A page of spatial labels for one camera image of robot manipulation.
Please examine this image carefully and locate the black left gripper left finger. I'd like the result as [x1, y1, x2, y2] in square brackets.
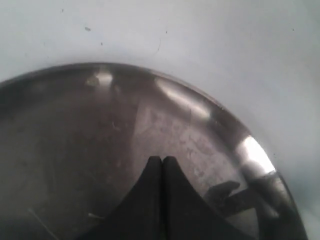
[77, 156, 162, 240]

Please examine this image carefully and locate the round stainless steel plate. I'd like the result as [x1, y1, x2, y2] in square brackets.
[0, 63, 308, 240]

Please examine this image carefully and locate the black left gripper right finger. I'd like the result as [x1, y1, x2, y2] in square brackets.
[162, 156, 253, 240]

